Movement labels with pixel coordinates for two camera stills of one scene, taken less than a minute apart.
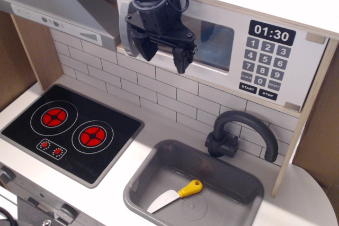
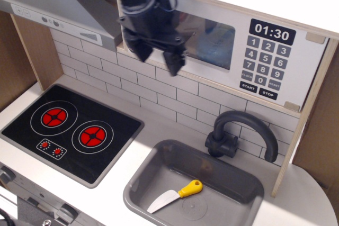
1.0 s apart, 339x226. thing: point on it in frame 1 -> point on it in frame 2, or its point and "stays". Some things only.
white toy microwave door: (277, 62) stays
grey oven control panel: (36, 206) stays
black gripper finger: (183, 56) -> (176, 60)
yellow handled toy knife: (168, 196) stays
